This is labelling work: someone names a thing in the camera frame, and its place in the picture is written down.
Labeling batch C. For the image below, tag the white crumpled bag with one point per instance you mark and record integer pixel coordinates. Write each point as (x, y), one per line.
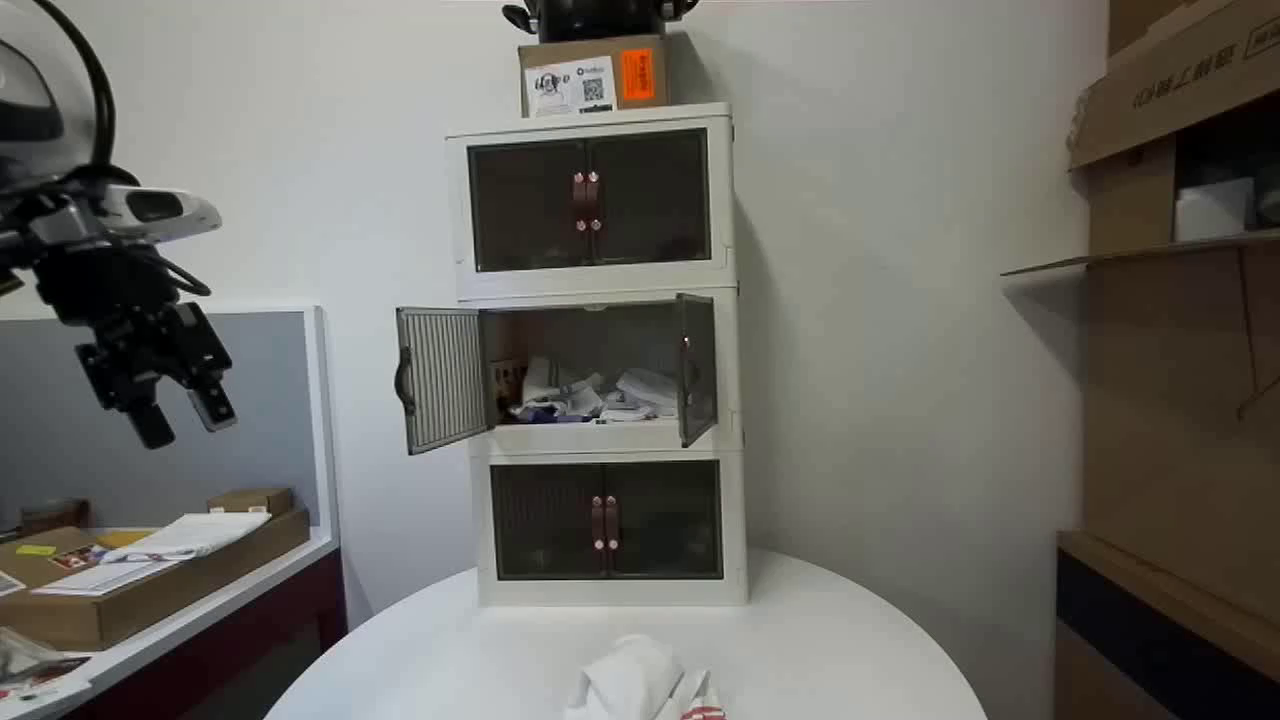
(625, 395)

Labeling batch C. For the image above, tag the small brown box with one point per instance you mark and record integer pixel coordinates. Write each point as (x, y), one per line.
(53, 512)

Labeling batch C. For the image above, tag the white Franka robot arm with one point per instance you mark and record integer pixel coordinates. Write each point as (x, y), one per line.
(27, 112)

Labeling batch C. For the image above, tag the white counter with red front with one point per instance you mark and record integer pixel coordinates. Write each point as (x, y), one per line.
(241, 642)

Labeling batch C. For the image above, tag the large cardboard panel box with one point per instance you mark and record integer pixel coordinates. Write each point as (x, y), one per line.
(1175, 426)

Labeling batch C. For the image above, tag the cardboard box with labels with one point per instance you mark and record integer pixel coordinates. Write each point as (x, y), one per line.
(683, 72)

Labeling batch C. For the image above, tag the grey partition with white frame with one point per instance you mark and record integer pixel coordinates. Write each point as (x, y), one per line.
(162, 402)

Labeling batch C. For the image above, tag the small cardboard box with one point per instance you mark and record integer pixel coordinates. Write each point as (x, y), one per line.
(255, 502)

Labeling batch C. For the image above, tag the white paper sheets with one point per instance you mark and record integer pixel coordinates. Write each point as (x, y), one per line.
(173, 540)

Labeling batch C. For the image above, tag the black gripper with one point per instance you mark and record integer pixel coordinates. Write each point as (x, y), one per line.
(125, 312)

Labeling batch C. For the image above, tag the white cloth with red stripes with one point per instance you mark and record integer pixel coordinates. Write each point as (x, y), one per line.
(625, 682)

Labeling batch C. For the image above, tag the white item on shelf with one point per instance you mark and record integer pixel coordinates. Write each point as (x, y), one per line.
(1219, 208)

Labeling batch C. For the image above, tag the white three-tier cabinet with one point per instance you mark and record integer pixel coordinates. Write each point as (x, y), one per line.
(602, 442)

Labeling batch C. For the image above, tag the flat cardboard tray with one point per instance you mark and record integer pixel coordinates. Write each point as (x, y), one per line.
(135, 606)

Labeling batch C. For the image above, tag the plain cardboard box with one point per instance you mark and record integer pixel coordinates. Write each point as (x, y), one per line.
(1142, 21)
(1131, 202)

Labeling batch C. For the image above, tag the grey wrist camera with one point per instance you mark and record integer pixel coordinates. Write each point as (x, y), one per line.
(135, 208)

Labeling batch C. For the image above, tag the printed cardboard box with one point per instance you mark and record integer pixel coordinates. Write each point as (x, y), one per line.
(1175, 80)

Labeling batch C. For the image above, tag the crumpled paper clutter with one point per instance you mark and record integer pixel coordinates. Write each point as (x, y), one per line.
(32, 660)

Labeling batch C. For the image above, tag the black object on box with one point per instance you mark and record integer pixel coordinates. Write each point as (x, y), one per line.
(602, 16)

